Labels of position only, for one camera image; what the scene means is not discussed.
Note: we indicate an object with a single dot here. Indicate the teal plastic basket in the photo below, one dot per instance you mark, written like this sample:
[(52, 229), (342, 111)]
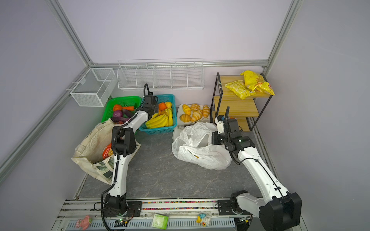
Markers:
[(162, 99)]

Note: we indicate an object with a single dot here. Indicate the red snack bag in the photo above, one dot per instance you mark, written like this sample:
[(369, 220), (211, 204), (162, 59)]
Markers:
[(108, 152)]

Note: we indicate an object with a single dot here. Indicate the croissant front left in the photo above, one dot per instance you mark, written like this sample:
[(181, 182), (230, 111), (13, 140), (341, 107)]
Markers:
[(185, 118)]

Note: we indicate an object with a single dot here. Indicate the banana bunch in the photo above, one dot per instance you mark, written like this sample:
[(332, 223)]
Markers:
[(164, 119)]

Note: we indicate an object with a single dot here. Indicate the green small box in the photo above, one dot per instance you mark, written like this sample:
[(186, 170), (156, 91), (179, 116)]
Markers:
[(160, 221)]

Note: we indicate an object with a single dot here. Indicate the white plastic grocery bag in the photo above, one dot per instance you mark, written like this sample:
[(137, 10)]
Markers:
[(197, 140)]

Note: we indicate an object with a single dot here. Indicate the purple onion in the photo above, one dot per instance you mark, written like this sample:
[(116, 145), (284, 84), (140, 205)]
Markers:
[(118, 113)]

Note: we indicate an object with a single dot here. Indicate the cream canvas tote bag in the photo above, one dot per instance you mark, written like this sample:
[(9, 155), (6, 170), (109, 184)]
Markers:
[(88, 154)]

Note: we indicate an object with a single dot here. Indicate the croissant far left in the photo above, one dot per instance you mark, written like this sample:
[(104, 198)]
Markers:
[(186, 109)]

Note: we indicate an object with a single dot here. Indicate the yellow chip bag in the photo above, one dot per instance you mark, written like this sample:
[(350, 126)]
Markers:
[(239, 89), (254, 81)]

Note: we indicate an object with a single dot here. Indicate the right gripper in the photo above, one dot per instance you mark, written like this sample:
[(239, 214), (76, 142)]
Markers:
[(216, 134)]

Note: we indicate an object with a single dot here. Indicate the black wooden shelf rack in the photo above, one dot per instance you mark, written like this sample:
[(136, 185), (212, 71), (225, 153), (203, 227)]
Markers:
[(245, 111)]

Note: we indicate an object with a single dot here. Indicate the green plastic basket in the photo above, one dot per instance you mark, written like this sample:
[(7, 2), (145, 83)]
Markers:
[(134, 101)]

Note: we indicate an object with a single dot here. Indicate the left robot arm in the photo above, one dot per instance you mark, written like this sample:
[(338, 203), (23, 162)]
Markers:
[(124, 146)]

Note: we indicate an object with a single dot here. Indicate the orange fruit back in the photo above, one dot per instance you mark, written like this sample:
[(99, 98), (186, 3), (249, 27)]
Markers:
[(162, 106)]

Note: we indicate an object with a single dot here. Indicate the purple eggplant front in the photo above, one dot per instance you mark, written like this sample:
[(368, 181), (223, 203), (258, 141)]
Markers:
[(119, 119)]

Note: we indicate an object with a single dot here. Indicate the croissant top middle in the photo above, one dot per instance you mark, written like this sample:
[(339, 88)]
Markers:
[(195, 107)]

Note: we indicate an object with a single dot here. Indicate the yellow chip bag right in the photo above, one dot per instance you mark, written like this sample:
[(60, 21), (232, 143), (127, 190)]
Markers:
[(254, 81)]

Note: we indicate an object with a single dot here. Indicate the dark purple eggplant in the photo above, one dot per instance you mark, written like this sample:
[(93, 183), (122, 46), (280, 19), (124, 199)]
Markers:
[(128, 113)]

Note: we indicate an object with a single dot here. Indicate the orange red tomato back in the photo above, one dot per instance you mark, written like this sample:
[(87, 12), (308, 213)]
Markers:
[(117, 108)]

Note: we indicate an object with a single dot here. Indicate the white bread tray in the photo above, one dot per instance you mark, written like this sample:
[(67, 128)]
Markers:
[(180, 125)]

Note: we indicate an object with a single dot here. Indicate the yellow chip bag left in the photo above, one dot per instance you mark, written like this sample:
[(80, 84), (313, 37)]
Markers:
[(239, 89)]

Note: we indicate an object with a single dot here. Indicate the small white mesh basket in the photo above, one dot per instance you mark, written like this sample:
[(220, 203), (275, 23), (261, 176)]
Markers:
[(95, 87)]

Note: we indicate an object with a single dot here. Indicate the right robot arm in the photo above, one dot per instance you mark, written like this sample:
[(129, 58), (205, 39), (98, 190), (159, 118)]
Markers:
[(277, 209)]

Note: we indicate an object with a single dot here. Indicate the long white wire basket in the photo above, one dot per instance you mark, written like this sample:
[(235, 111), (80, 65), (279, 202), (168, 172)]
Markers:
[(161, 74)]

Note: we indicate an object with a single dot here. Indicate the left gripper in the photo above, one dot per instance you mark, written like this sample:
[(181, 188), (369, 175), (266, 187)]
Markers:
[(156, 108)]

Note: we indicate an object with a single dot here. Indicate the orange carrot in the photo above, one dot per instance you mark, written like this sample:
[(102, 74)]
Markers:
[(128, 108)]

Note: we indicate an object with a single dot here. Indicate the yellow toy figure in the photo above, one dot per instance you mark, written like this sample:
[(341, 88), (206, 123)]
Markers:
[(203, 219)]

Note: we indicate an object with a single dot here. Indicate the pink toy figure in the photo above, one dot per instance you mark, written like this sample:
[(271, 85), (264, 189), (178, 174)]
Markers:
[(84, 223)]

